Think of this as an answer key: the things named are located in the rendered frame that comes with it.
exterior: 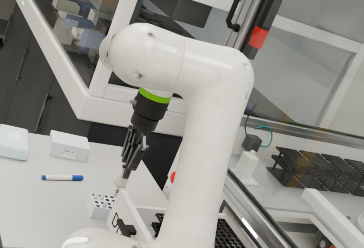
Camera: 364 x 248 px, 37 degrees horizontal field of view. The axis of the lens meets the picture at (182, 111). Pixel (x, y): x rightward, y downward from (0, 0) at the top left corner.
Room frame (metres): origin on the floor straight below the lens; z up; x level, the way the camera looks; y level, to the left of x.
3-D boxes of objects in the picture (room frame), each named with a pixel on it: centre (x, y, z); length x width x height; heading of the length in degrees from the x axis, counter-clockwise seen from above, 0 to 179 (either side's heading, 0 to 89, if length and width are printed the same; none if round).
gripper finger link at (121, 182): (1.44, 0.08, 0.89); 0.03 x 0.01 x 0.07; 118
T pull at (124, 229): (1.15, 0.01, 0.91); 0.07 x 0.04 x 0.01; 32
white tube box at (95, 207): (1.44, 0.09, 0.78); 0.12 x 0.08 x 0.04; 118
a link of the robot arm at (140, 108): (1.45, 0.09, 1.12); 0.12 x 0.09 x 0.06; 118
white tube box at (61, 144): (1.69, 0.31, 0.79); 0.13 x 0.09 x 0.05; 114
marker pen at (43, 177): (1.51, 0.26, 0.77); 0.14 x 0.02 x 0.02; 132
